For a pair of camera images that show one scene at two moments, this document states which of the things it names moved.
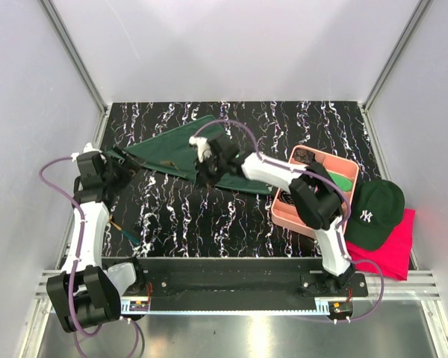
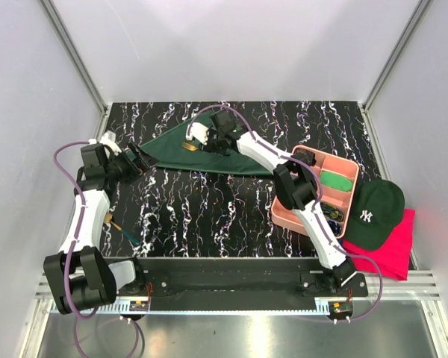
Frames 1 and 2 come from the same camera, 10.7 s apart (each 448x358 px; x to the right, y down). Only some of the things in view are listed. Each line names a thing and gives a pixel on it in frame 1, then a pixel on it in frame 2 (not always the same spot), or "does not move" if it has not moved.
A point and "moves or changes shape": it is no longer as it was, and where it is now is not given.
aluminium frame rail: x=82 y=68 does not move
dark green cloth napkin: x=173 y=154 moves or changes shape
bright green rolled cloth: x=345 y=184 does not move
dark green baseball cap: x=376 y=209 does not move
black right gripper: x=204 y=176 → x=207 y=148
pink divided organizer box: x=284 y=211 does not move
